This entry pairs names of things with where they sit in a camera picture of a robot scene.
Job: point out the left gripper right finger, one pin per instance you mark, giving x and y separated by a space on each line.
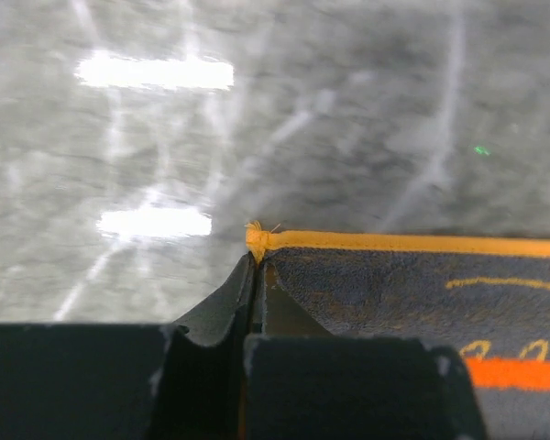
304 383

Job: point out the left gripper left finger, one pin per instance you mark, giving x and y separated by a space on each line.
177 380

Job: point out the orange yellow cloth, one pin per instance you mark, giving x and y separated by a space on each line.
487 297

